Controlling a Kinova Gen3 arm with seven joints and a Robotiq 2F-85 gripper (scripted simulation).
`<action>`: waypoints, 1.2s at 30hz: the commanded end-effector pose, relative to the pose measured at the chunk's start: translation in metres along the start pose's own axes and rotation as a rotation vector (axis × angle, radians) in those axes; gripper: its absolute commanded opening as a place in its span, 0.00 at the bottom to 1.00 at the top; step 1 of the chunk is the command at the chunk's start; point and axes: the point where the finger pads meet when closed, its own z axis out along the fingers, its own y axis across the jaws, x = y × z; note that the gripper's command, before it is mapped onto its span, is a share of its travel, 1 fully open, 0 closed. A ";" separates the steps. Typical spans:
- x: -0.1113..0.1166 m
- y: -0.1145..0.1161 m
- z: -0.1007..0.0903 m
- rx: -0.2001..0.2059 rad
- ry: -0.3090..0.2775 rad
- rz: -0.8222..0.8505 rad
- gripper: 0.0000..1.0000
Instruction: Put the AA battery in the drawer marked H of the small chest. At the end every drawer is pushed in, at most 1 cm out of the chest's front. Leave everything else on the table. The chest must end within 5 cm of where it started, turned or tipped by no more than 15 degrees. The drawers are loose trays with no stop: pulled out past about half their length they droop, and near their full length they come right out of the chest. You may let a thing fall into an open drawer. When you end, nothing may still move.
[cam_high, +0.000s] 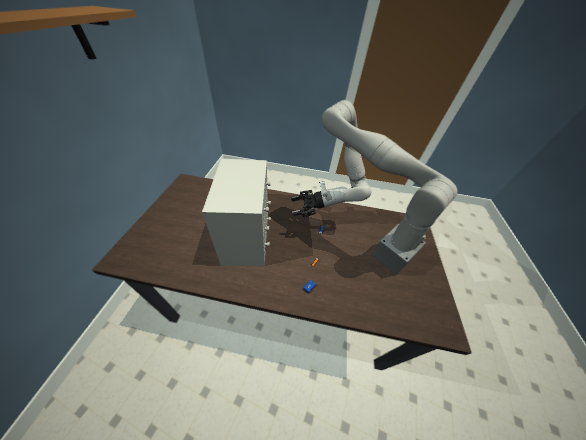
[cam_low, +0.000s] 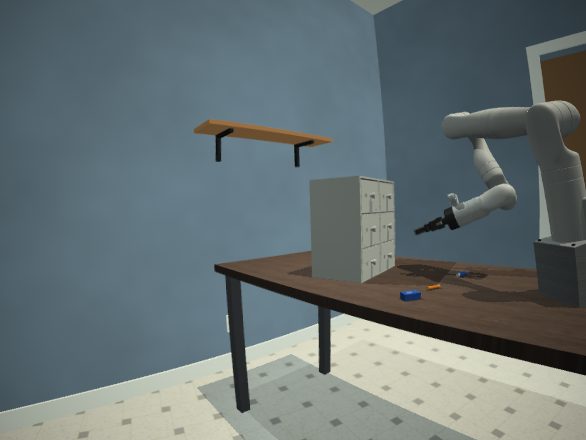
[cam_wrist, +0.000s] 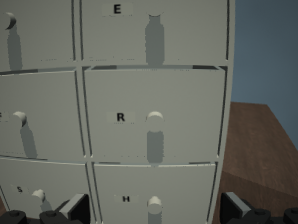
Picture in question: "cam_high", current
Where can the grey small chest of drawers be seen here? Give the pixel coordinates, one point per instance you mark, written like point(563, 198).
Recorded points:
point(233, 212)

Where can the blue rectangular block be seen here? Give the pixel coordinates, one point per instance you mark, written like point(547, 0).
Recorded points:
point(310, 285)

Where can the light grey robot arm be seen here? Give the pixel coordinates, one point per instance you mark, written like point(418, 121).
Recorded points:
point(427, 204)

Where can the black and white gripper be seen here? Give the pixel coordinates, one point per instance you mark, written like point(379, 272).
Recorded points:
point(309, 203)

